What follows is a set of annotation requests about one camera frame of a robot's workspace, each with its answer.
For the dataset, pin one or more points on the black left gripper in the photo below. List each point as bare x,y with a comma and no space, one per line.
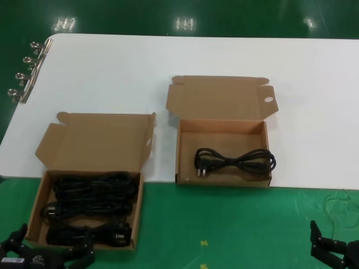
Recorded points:
36,259

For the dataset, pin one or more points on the cardboard box with round-holed lid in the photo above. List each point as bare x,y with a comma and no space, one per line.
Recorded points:
218,95

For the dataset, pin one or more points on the cardboard box with notched lid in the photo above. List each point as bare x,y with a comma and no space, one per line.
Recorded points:
95,140

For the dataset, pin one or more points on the green table cloth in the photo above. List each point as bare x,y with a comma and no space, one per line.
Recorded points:
224,221

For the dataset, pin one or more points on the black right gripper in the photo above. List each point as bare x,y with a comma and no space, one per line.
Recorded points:
353,255

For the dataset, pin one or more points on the silver binder clip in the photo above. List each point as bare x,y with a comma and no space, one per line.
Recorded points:
24,95
46,47
38,63
31,78

